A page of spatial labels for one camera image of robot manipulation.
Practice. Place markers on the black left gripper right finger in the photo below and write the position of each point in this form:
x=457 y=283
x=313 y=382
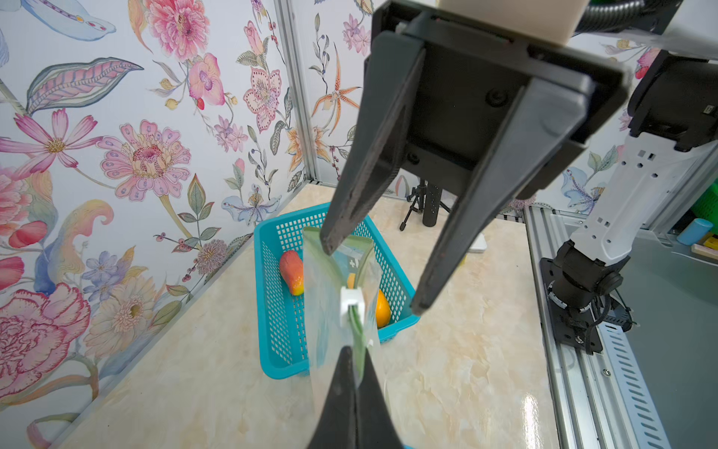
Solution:
x=374 y=426

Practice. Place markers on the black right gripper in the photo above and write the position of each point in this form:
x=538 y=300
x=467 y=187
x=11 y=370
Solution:
x=484 y=113

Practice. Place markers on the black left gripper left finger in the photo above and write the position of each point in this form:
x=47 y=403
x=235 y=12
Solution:
x=337 y=424

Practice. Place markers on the clear green-print zip bag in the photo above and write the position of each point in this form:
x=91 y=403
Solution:
x=336 y=316

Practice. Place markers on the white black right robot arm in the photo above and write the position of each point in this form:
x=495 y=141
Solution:
x=669 y=50

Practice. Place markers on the yellow mango in basket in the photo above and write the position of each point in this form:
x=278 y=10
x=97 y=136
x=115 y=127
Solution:
x=383 y=312

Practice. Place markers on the red mango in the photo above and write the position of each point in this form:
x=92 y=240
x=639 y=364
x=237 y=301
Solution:
x=292 y=272

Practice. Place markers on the black microphone on tripod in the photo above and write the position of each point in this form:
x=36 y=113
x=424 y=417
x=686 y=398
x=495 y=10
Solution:
x=426 y=200

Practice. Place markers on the white flat pad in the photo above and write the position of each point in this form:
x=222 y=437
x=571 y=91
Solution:
x=479 y=245

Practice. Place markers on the teal plastic basket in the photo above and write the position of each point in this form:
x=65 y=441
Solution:
x=281 y=325

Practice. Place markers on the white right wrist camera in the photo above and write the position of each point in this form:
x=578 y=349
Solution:
x=552 y=21

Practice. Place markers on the aluminium front rail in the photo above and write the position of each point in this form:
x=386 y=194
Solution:
x=600 y=397

